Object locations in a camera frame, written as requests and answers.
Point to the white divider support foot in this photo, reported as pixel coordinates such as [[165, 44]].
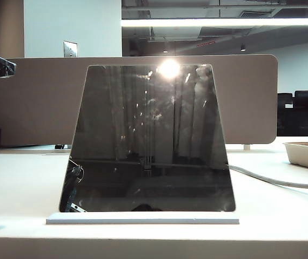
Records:
[[247, 147]]

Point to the black divider clamp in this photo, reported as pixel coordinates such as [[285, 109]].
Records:
[[60, 146]]

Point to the black hanging ceiling spotlight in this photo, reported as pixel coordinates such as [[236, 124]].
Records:
[[243, 48]]

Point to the brown desk divider panel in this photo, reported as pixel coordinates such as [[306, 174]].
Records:
[[35, 108]]

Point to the long ceiling strip light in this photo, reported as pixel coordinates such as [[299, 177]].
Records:
[[224, 22]]

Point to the narrow black office chair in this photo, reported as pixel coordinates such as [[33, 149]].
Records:
[[286, 116]]

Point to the beige paper pulp tray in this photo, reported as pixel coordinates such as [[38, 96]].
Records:
[[305, 156]]

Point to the metal wall switch plate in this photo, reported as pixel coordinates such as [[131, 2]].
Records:
[[70, 49]]

